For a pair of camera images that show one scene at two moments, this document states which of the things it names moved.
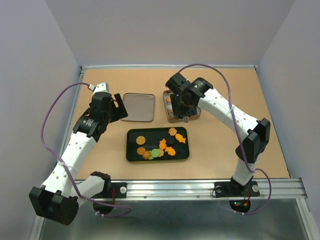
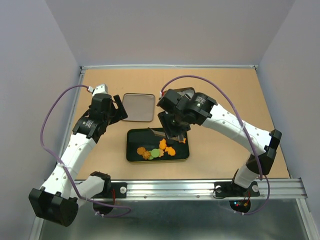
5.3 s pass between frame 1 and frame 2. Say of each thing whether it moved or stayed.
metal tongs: moved
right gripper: moved
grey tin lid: stayed
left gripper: stayed
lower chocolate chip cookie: stayed
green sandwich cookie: stayed
